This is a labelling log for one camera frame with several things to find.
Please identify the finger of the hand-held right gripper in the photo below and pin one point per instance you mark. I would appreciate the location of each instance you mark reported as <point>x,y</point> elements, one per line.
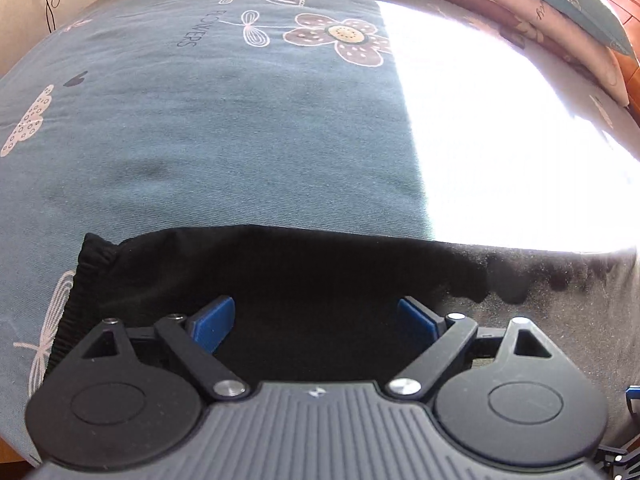
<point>620,462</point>
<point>634,392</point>

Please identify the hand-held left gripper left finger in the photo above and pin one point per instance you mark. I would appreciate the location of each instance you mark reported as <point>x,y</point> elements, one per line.
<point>215,322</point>

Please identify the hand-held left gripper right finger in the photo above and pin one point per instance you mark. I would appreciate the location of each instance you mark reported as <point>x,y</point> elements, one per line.
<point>415,320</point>

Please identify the black pants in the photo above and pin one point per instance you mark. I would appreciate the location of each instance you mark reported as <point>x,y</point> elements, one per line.
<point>300,280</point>

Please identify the blue floral bed sheet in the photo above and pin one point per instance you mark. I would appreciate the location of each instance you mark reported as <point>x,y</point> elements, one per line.
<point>200,135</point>

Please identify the wooden headboard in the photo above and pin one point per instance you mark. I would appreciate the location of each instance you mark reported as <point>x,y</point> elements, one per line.
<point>631,75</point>

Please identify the pink floral quilt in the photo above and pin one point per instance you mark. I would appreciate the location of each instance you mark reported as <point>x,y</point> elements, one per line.
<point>550,25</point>

